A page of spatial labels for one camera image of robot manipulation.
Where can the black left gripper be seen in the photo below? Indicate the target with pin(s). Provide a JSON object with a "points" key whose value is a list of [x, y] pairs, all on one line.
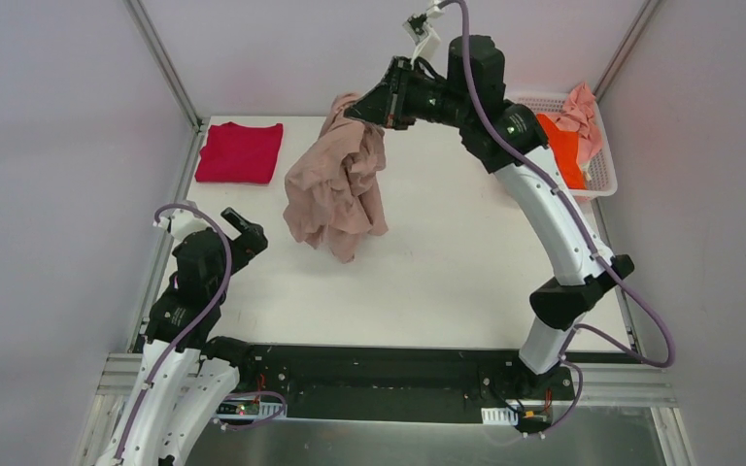
{"points": [[244, 237]]}

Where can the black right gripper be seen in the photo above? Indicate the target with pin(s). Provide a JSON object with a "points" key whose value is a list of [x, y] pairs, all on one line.
{"points": [[396, 96]]}

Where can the dusty pink graphic t-shirt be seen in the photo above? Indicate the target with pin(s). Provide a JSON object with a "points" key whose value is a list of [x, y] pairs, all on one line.
{"points": [[334, 198]]}

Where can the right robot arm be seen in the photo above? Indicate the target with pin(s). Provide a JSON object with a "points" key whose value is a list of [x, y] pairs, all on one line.
{"points": [[507, 138]]}

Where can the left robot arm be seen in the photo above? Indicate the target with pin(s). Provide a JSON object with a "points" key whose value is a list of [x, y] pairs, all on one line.
{"points": [[185, 372]]}

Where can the folded red t-shirt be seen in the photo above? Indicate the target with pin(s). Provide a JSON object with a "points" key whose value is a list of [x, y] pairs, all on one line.
{"points": [[234, 153]]}

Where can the orange t-shirt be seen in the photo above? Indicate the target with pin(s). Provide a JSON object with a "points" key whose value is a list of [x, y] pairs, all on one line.
{"points": [[565, 146]]}

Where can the light pink crumpled t-shirt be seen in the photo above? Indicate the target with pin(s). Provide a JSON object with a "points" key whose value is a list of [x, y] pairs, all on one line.
{"points": [[578, 115]]}

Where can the white plastic laundry basket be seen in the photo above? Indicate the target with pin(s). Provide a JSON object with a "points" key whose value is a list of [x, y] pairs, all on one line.
{"points": [[600, 176]]}

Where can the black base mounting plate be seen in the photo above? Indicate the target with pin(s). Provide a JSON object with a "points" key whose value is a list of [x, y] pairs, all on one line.
{"points": [[403, 405]]}

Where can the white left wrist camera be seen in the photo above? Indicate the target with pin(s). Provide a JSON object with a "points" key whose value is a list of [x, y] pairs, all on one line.
{"points": [[180, 220]]}

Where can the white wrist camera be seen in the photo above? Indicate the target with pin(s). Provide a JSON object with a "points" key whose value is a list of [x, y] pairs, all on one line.
{"points": [[420, 28], [180, 220]]}

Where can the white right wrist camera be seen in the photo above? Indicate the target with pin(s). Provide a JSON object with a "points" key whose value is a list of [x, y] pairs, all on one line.
{"points": [[420, 28]]}

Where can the left white cable duct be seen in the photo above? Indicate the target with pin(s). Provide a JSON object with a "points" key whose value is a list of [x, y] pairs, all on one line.
{"points": [[250, 409]]}

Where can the white cable duct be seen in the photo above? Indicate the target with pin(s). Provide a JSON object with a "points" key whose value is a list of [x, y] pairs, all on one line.
{"points": [[250, 409], [499, 416]]}

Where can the right white cable duct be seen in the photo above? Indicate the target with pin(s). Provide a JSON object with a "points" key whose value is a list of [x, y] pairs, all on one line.
{"points": [[499, 416]]}

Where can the aluminium frame rail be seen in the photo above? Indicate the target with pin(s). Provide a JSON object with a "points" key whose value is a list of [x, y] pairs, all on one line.
{"points": [[598, 379]]}

